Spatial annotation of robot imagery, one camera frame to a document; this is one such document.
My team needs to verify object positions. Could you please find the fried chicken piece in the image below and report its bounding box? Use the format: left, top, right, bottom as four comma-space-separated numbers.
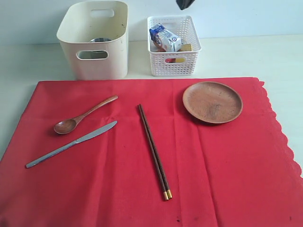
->
156, 48, 166, 52

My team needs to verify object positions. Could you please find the brown wooden plate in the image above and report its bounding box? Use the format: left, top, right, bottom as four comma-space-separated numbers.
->
182, 81, 243, 124

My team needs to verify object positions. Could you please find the cream plastic storage bin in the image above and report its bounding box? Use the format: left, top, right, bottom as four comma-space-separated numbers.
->
56, 0, 128, 80

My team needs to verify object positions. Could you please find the brown chopstick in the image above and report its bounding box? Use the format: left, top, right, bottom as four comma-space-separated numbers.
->
139, 104, 172, 200
138, 105, 169, 201

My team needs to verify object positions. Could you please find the red grilled sausage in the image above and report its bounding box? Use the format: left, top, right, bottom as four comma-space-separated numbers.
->
165, 58, 176, 63

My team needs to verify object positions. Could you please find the metal table knife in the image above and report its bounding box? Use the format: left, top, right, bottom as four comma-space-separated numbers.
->
25, 121, 117, 169

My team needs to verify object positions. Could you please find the brown wooden spoon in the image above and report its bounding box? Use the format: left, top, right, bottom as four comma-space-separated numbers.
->
53, 95, 118, 134

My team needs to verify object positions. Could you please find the red table cloth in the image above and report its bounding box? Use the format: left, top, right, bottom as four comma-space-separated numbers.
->
0, 78, 303, 227

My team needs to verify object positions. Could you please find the yellow cheese wedge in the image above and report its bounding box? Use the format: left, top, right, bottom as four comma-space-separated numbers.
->
179, 44, 192, 52

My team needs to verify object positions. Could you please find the stainless steel cup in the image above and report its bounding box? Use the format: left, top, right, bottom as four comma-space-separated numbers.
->
90, 38, 112, 43

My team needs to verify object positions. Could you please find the yellow lemon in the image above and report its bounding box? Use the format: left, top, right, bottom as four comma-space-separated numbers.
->
175, 58, 186, 63

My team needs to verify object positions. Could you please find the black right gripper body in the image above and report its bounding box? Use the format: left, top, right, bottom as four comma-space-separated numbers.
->
176, 0, 195, 10

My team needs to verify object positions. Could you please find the blue silver milk carton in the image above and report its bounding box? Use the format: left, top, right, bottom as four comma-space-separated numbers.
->
149, 23, 182, 52

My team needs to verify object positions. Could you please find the white perforated plastic basket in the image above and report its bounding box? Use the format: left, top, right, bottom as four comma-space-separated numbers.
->
147, 15, 202, 77

